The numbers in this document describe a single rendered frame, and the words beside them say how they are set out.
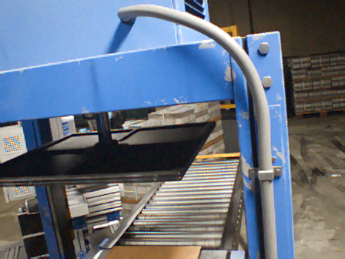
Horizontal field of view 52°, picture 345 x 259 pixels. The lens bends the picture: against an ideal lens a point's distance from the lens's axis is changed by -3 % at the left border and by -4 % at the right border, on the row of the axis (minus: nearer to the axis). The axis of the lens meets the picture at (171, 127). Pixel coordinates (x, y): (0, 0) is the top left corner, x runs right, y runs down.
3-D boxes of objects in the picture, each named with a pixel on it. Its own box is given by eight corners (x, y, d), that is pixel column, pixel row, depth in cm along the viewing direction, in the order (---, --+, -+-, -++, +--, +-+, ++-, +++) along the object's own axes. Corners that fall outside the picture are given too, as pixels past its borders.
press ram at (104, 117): (100, 144, 107) (93, 99, 105) (122, 142, 105) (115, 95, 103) (90, 149, 100) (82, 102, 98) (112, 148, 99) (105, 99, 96)
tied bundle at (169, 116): (149, 137, 363) (146, 114, 359) (165, 130, 387) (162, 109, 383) (182, 136, 343) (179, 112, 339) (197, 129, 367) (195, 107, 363)
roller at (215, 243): (120, 246, 162) (118, 236, 161) (225, 247, 150) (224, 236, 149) (116, 252, 157) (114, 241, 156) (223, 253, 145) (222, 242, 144)
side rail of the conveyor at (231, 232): (241, 170, 269) (239, 155, 267) (249, 170, 267) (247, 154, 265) (221, 276, 141) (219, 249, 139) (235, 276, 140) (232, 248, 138)
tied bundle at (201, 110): (165, 130, 387) (162, 109, 383) (179, 124, 411) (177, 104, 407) (197, 130, 366) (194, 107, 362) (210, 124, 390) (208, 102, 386)
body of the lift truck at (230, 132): (203, 175, 490) (196, 116, 476) (220, 163, 535) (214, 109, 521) (252, 177, 453) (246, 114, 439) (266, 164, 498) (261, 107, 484)
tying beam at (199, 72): (29, 100, 145) (25, 75, 143) (272, 72, 121) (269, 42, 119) (-144, 138, 81) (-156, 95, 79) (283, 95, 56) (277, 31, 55)
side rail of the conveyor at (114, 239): (175, 174, 282) (173, 159, 280) (182, 174, 280) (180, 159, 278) (105, 273, 154) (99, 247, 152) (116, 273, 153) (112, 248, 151)
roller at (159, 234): (125, 239, 168) (123, 230, 167) (226, 239, 156) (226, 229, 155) (122, 244, 163) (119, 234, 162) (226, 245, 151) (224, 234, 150)
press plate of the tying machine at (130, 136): (71, 140, 137) (69, 132, 136) (216, 129, 122) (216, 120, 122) (-41, 193, 84) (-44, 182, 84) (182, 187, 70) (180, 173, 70)
